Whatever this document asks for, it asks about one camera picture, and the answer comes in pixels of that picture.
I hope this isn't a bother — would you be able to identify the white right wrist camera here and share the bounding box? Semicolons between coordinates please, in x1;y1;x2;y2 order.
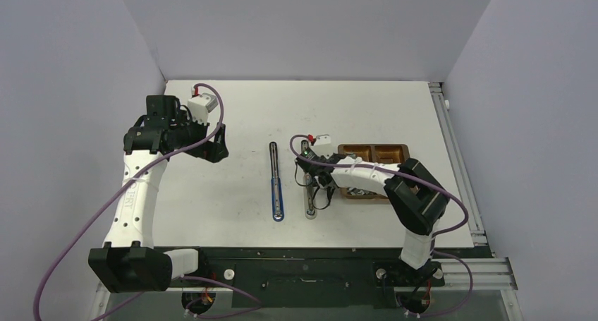
307;134;334;158

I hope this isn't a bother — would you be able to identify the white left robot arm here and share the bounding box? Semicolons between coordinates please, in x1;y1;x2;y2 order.
88;92;228;293

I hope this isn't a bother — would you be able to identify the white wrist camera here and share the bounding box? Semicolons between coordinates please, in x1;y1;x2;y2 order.
307;134;334;158
186;92;219;124

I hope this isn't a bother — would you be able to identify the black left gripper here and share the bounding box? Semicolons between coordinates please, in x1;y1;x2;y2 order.
169;110;228;162

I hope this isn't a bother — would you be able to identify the brown wooden tray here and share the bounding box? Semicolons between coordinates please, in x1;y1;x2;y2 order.
337;144;410;204

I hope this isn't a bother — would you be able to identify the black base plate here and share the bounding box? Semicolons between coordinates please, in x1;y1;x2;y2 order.
163;246;494;309

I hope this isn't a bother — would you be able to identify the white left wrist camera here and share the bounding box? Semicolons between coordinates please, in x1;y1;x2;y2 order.
186;92;219;124

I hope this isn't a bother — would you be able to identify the aluminium rail frame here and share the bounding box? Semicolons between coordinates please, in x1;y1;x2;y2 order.
95;81;524;321

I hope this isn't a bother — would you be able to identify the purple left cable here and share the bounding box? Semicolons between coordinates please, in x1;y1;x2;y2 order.
32;83;262;321

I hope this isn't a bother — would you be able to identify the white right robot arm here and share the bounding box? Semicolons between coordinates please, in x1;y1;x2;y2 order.
295;149;449;284

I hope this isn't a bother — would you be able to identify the pile of grey staples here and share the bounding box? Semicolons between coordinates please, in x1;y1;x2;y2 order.
344;188;377;199

